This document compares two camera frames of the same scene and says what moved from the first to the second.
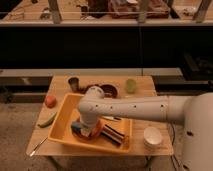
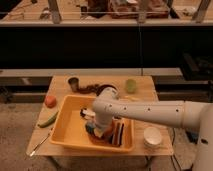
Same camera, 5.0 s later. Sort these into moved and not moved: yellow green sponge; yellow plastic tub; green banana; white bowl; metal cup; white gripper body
Moved: yellow green sponge; white gripper body
Not moved: yellow plastic tub; green banana; metal cup; white bowl
